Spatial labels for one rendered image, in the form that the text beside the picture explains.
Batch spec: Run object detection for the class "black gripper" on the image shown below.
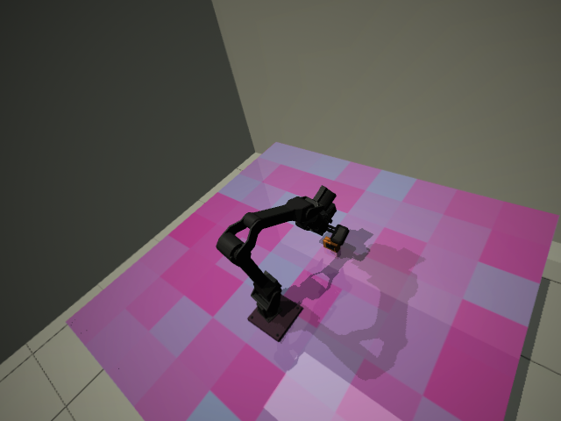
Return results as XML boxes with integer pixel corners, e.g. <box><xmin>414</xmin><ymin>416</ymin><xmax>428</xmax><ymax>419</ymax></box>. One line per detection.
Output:
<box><xmin>306</xmin><ymin>214</ymin><xmax>349</xmax><ymax>246</ymax></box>

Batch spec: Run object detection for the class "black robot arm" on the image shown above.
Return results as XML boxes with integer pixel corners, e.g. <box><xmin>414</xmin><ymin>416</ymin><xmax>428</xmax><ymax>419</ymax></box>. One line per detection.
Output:
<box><xmin>216</xmin><ymin>185</ymin><xmax>337</xmax><ymax>323</ymax></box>

